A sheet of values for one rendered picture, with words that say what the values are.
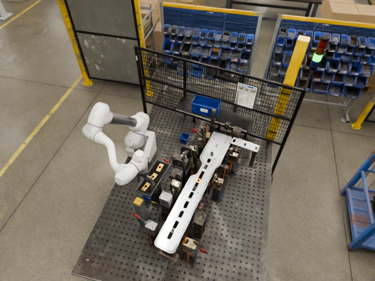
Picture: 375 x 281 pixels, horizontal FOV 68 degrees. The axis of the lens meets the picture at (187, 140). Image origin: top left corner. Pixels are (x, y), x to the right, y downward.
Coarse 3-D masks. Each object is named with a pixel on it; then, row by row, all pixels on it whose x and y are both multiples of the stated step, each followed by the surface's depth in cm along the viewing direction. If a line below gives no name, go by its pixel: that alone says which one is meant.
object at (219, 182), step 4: (220, 180) 257; (216, 184) 259; (220, 184) 256; (216, 188) 264; (220, 188) 261; (216, 192) 270; (220, 192) 275; (212, 196) 277; (216, 196) 274; (220, 196) 273; (212, 200) 281; (216, 200) 279; (220, 200) 281
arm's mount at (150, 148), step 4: (148, 132) 305; (152, 132) 304; (152, 136) 304; (148, 140) 305; (152, 140) 304; (148, 144) 305; (152, 144) 307; (128, 148) 310; (148, 148) 305; (152, 148) 310; (156, 148) 323; (128, 152) 313; (132, 152) 309; (148, 152) 305; (152, 152) 313; (132, 156) 316; (148, 156) 305; (152, 156) 317; (148, 160) 311
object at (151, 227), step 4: (148, 220) 229; (148, 224) 226; (152, 224) 226; (156, 224) 226; (148, 228) 224; (152, 228) 225; (156, 228) 228; (148, 232) 233; (152, 232) 228; (156, 232) 232; (148, 236) 241; (152, 236) 236; (156, 236) 239; (152, 240) 242; (152, 244) 250; (156, 248) 249
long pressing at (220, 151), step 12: (216, 132) 303; (216, 144) 291; (228, 144) 292; (204, 156) 281; (216, 156) 281; (192, 180) 262; (204, 180) 262; (180, 204) 245; (192, 204) 245; (168, 216) 237; (192, 216) 238; (168, 228) 230; (180, 228) 231; (156, 240) 223; (168, 240) 224; (180, 240) 224; (168, 252) 218
